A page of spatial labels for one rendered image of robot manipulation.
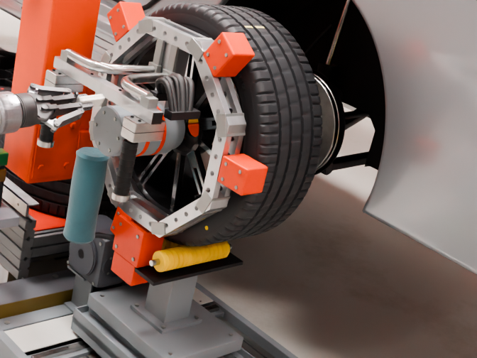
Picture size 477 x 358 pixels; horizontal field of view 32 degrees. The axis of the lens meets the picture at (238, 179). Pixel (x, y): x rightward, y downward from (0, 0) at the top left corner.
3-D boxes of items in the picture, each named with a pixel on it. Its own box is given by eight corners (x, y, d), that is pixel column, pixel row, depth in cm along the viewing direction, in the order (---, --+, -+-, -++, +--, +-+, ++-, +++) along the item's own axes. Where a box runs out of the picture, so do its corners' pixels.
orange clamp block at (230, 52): (235, 77, 205) (256, 55, 199) (212, 77, 199) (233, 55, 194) (223, 55, 207) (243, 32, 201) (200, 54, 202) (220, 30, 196)
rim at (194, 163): (326, 175, 218) (268, 3, 227) (265, 184, 202) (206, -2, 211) (209, 229, 253) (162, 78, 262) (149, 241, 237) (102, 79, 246)
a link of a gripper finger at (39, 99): (32, 112, 184) (29, 108, 184) (73, 106, 192) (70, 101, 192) (38, 101, 181) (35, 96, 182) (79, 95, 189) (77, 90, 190)
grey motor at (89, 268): (185, 307, 290) (206, 217, 278) (85, 334, 261) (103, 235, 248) (154, 282, 301) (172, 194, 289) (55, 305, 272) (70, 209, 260)
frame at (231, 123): (215, 262, 215) (262, 61, 196) (196, 266, 210) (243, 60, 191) (97, 179, 249) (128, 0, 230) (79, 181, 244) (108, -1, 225)
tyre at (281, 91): (358, 194, 212) (280, -37, 223) (297, 204, 195) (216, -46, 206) (201, 261, 258) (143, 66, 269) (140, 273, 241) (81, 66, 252)
